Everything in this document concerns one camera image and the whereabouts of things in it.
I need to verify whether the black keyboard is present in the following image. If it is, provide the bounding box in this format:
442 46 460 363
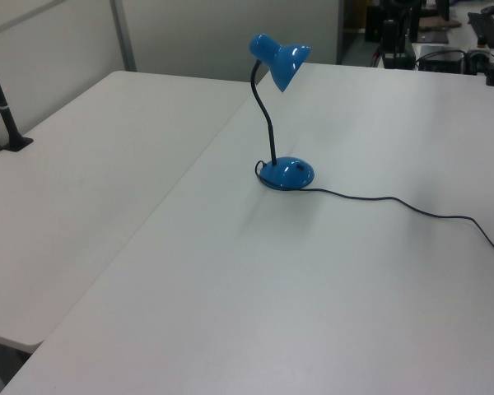
466 11 494 47

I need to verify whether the tall black box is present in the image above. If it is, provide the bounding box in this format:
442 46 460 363
364 3 382 43

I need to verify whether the black clamp device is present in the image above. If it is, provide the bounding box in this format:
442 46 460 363
464 47 492 77

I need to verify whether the black lamp power cord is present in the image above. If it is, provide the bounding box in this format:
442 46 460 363
254 160 494 263

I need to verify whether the black upright equipment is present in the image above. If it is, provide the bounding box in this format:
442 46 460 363
378 17 417 70

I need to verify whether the blue gooseneck desk lamp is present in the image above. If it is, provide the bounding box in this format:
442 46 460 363
246 31 316 192

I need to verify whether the grey partition frame post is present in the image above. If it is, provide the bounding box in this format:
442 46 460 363
109 0 138 72

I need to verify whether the black camera pole with base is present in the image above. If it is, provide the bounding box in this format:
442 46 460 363
0 35 35 152

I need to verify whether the black electronics box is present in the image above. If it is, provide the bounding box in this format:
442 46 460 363
414 48 467 75

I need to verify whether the brown flat object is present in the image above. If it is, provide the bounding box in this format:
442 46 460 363
418 15 462 32

